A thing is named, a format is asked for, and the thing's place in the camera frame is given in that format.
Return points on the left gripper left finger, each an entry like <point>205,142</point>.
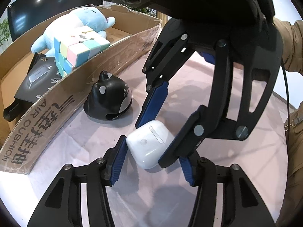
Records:
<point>61,203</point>

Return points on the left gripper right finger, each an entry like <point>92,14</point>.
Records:
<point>242,204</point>

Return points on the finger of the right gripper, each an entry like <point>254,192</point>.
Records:
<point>196,128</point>
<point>152,104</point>

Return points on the white earbuds case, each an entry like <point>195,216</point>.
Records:
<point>148,143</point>

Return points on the right forearm brown sleeve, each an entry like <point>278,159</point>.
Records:
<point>292,44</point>

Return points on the black cat figurine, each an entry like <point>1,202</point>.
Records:
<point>109,98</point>

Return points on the cardboard box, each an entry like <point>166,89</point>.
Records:
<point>24,139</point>

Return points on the pastel rubiks cube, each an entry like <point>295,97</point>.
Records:
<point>76,48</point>

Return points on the blue plush toy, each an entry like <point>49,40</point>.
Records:
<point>72,22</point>

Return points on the black product box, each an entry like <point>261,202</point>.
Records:
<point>42,75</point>

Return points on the black tv screen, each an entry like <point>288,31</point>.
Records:
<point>25,14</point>

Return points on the green plant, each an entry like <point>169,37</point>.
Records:
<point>4,32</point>

